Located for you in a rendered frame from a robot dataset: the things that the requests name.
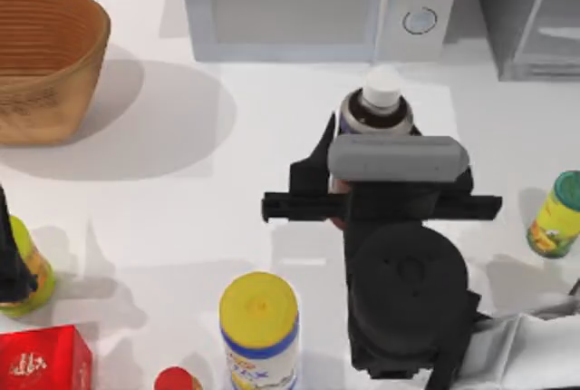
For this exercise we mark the dark bottle with white cap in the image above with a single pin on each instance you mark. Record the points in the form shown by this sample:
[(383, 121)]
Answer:
[(383, 90)]

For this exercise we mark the yellow can with green lid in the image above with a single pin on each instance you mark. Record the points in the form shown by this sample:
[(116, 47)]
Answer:
[(555, 217)]

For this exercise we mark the pale microwave oven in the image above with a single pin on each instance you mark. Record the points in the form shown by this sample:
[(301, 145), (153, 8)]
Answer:
[(290, 4)]

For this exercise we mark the round microwave knob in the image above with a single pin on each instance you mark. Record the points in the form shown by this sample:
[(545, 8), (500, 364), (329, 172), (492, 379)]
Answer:
[(420, 21)]

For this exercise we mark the white canister with yellow lid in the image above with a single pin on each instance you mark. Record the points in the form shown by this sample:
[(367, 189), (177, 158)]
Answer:
[(259, 326)]

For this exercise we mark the grey cabinet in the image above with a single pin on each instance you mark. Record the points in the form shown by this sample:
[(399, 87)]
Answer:
[(530, 13)]

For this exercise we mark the red-capped jar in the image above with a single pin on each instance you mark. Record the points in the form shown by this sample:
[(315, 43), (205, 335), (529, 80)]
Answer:
[(177, 380)]

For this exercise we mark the woven brown basket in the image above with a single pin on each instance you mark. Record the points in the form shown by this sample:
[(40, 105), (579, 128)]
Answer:
[(41, 59)]

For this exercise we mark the yellow-green bottle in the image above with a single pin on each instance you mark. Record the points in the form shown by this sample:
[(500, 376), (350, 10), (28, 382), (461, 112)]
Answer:
[(38, 272)]

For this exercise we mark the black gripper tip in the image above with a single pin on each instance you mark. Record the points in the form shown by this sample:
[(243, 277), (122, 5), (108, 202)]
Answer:
[(10, 254)]

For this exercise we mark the red box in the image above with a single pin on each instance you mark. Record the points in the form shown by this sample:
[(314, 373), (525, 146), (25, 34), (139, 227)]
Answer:
[(43, 360)]

